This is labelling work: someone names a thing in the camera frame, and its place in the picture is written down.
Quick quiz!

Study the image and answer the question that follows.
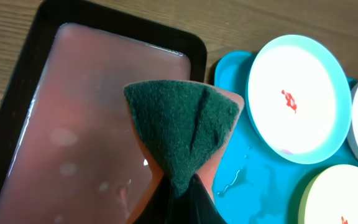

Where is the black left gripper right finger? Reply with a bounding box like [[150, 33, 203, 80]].
[[187, 174, 226, 224]]

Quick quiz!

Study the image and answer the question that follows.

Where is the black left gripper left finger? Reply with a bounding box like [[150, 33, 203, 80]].
[[134, 176, 175, 224]]

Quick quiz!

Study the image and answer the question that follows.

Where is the orange green scrub sponge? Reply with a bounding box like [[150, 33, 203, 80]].
[[124, 80, 245, 223]]

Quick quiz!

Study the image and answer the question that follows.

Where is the yellow-green plate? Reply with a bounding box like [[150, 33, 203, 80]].
[[298, 164, 358, 224]]

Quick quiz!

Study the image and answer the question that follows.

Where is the light blue plate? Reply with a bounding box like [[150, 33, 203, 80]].
[[246, 34, 352, 164]]

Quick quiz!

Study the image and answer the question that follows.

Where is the teal plastic tray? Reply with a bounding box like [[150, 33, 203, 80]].
[[213, 51, 358, 223]]

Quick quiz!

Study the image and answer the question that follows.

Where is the black tray with red water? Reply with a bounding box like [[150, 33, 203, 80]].
[[0, 1, 207, 223]]

